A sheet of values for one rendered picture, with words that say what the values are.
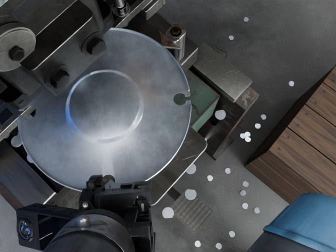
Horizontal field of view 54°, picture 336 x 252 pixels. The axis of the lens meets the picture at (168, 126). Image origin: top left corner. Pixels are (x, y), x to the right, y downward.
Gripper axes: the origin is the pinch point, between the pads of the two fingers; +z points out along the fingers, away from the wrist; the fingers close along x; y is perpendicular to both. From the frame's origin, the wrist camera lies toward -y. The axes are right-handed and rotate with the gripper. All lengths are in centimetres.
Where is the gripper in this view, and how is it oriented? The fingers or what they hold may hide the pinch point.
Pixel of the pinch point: (108, 193)
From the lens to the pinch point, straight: 51.7
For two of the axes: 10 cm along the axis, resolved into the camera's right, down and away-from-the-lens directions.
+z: -0.2, -0.7, 10.0
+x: -0.8, -9.9, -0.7
